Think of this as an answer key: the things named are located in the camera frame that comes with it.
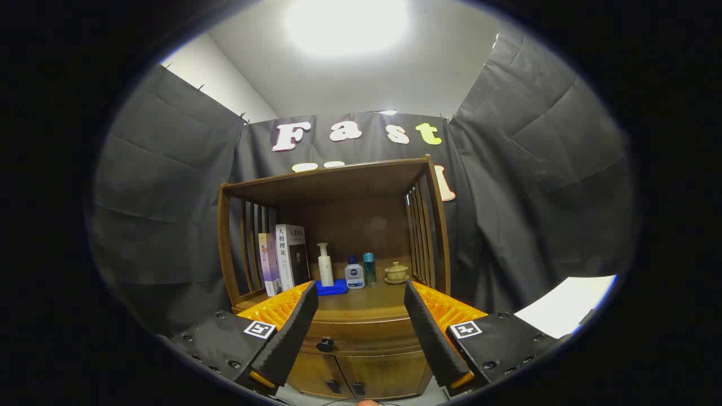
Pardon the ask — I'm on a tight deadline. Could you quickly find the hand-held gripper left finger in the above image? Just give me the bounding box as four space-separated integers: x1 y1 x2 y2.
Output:
167 280 320 395

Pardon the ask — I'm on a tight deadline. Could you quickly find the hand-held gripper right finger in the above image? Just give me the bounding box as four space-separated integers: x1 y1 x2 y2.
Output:
403 279 565 398

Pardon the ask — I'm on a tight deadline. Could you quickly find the brown wooden drawer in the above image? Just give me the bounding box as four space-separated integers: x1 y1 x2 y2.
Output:
302 319 432 356

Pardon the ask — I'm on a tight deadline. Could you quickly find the wooden cabinet door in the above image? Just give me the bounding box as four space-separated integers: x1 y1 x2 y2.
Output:
288 352 353 400
338 352 432 401

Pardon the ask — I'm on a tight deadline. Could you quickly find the wooden countertop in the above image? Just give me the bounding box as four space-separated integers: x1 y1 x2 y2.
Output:
234 273 446 322

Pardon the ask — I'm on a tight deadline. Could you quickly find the brown wooden cabinet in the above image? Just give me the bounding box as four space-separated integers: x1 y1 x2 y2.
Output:
217 155 452 401

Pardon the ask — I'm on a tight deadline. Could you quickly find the yellow ceramic lidded teacup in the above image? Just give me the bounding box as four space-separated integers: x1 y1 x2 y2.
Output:
384 261 409 285

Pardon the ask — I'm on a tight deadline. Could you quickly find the purple book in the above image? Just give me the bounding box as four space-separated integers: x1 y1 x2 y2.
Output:
258 233 281 297

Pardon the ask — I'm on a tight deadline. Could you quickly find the thick white book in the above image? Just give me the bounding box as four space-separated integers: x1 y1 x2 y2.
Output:
275 224 311 292

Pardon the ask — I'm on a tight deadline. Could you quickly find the white bottle blue pump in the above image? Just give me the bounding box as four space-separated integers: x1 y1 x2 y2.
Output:
345 255 366 290

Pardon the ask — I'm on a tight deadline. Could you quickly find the white flat panel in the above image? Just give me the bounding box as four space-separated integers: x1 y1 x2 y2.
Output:
513 275 618 339

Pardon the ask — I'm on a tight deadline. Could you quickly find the ceiling light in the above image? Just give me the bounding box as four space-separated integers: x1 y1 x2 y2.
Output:
285 0 410 57

